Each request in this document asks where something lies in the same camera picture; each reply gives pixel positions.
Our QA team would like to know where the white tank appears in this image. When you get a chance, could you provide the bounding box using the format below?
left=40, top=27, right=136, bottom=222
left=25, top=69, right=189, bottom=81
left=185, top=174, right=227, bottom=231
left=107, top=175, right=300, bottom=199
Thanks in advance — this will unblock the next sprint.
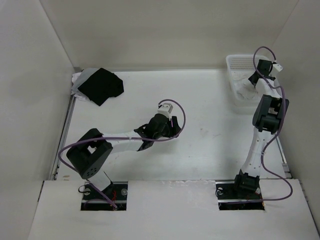
left=232, top=71, right=259, bottom=101
left=71, top=72, right=87, bottom=101

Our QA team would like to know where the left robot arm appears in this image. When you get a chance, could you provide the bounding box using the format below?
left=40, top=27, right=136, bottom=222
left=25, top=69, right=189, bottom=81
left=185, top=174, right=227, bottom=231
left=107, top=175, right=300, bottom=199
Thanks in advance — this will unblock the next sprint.
left=66, top=113, right=182, bottom=200

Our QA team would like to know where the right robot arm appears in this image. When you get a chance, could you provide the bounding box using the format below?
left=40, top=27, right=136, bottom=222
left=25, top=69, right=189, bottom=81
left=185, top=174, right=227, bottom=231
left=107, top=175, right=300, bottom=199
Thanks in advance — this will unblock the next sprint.
left=231, top=59, right=289, bottom=198

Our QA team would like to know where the black folded tank top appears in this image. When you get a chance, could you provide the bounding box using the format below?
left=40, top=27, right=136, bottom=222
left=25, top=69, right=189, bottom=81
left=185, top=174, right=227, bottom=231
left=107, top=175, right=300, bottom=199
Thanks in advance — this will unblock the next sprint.
left=77, top=68, right=124, bottom=106

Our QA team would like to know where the grey folded tank top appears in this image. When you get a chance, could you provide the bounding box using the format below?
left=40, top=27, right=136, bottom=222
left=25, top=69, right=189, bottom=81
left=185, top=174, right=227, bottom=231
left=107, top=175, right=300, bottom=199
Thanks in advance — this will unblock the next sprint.
left=71, top=67, right=98, bottom=93

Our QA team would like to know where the white folded tank top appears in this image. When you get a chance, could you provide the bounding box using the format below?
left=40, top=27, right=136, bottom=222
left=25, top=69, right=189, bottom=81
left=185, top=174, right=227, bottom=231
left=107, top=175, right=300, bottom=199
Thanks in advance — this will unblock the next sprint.
left=71, top=72, right=87, bottom=101

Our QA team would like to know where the white plastic basket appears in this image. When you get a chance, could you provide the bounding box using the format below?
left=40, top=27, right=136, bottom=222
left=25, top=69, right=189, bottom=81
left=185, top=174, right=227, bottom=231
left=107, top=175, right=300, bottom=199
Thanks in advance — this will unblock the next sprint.
left=225, top=54, right=260, bottom=108

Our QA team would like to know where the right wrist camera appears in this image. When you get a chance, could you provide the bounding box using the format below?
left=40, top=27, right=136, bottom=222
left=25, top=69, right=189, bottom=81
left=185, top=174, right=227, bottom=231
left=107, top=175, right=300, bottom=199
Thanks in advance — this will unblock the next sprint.
left=270, top=62, right=283, bottom=77

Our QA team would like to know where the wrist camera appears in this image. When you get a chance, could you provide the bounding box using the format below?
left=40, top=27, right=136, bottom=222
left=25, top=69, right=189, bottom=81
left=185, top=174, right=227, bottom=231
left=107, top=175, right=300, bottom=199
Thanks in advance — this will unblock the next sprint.
left=157, top=103, right=173, bottom=119
left=270, top=62, right=283, bottom=77

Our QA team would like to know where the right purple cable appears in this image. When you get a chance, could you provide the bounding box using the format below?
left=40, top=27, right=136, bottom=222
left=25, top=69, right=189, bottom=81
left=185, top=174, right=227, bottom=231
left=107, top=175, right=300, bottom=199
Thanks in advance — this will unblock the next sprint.
left=224, top=46, right=294, bottom=205

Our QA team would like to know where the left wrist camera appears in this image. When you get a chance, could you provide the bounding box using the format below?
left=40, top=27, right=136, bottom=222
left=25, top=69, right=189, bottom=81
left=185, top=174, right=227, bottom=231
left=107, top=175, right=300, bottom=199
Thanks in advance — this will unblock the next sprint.
left=157, top=103, right=173, bottom=119

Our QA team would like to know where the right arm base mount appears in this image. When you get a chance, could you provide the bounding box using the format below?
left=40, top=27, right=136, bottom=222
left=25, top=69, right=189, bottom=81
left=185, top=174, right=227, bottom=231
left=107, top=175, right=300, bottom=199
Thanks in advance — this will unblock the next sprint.
left=215, top=181, right=265, bottom=211

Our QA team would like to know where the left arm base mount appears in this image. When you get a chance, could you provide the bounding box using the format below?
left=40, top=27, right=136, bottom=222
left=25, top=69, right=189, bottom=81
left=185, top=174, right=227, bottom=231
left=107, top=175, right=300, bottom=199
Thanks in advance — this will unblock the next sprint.
left=78, top=182, right=129, bottom=212

